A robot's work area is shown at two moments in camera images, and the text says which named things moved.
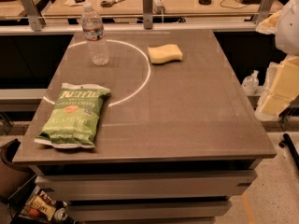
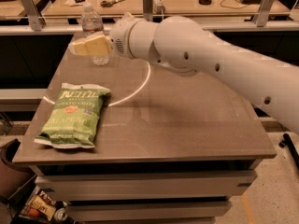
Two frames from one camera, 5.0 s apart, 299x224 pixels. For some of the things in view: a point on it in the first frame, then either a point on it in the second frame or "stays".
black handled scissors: x=106 y=4 stays
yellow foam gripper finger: x=268 y=25 → x=120 y=35
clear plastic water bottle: x=93 y=31 stays
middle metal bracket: x=147 y=3 stays
